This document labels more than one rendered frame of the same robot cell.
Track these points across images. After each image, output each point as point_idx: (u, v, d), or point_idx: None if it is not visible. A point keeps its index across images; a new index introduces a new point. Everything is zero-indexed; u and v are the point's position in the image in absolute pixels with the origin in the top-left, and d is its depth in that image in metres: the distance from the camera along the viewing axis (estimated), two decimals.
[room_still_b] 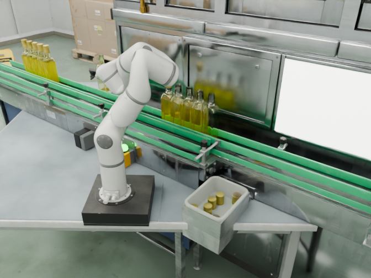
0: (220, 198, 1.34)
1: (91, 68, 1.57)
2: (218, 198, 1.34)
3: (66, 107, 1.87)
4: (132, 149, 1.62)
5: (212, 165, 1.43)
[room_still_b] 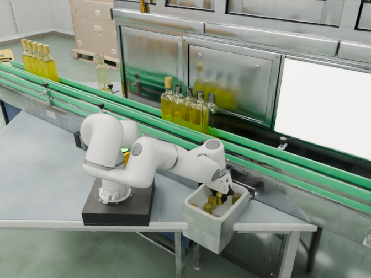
0: (220, 198, 1.34)
1: None
2: (218, 198, 1.34)
3: (66, 107, 1.87)
4: None
5: None
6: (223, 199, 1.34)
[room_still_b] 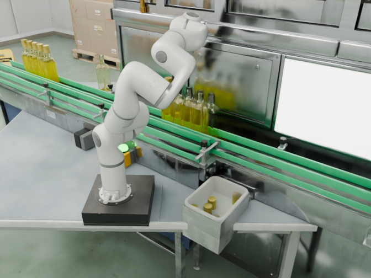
0: None
1: None
2: None
3: (66, 107, 1.87)
4: (132, 149, 1.62)
5: (212, 165, 1.43)
6: None
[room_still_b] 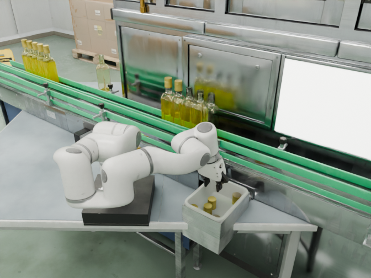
0: (182, 82, 1.48)
1: None
2: (181, 83, 1.48)
3: (66, 107, 1.87)
4: None
5: None
6: (218, 187, 1.27)
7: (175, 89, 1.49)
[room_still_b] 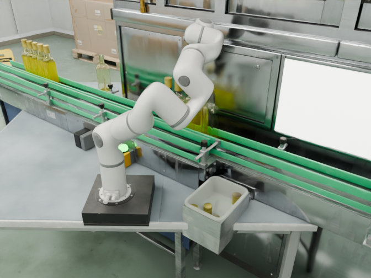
0: None
1: None
2: None
3: (66, 107, 1.87)
4: (132, 149, 1.62)
5: (212, 165, 1.43)
6: None
7: (175, 89, 1.49)
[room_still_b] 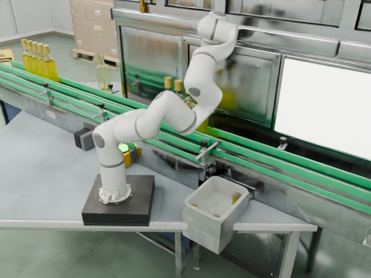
0: (182, 82, 1.48)
1: None
2: (181, 83, 1.48)
3: (66, 107, 1.87)
4: (132, 149, 1.62)
5: (212, 165, 1.43)
6: None
7: (175, 89, 1.49)
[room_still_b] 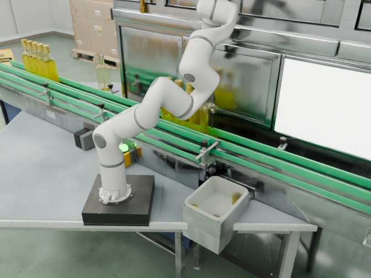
0: (182, 82, 1.48)
1: None
2: (181, 83, 1.48)
3: (66, 107, 1.87)
4: (132, 149, 1.62)
5: (212, 165, 1.43)
6: None
7: None
